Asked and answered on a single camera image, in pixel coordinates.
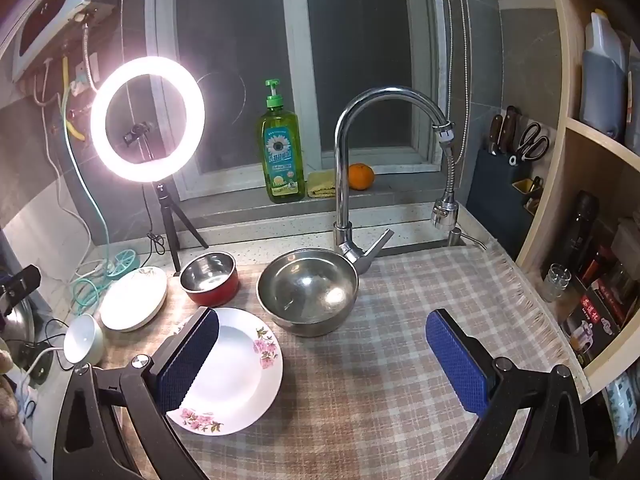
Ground light blue ceramic bowl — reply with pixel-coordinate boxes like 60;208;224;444
63;313;105;365

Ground white plate green leaf pattern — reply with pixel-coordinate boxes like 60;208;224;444
98;266;168;333

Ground pink floral white plate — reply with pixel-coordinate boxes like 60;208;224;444
166;307;283;437

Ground red steel-lined bowl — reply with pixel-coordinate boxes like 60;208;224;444
179;252;240;308

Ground large stainless steel bowl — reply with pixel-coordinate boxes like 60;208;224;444
256;248;359;338

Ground chrome kitchen faucet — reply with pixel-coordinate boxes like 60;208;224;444
333;86;454;274

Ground left gloved hand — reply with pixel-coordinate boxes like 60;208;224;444
0;341;32;450

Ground steel pot lid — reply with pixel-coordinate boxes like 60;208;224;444
1;299;35;364

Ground red black tea box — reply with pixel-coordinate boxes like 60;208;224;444
561;278;627;368

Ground small drinking glass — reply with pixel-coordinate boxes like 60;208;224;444
541;263;572;302

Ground wooden shelf unit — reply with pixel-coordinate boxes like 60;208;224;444
514;0;640;401

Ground plaid checkered cloth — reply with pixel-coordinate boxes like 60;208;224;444
98;238;586;480

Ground black thermos bottle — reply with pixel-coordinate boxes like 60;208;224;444
550;190;600;272

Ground dark knife block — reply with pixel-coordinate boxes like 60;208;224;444
466;148;533;260

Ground green dish soap bottle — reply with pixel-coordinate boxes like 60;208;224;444
257;78;306;204

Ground black scissors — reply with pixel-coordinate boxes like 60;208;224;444
509;122;550;167

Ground yellow sponge cloth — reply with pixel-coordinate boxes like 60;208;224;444
307;169;335;198

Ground orange fruit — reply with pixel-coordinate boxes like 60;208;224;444
348;164;375;191

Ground teal power cable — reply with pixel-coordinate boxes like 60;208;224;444
56;89;126;317

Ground white charger cable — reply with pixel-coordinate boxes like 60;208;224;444
19;58;97;386

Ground black thin cable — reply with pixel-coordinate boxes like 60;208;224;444
119;84;166;269

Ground ring light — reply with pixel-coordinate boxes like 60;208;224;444
90;56;205;183

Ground flexible spray hose head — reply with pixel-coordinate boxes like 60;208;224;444
432;144;459;232

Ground wall water heater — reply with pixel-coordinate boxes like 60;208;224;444
11;0;118;82

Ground window frame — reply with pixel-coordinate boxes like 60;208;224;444
144;0;444;200

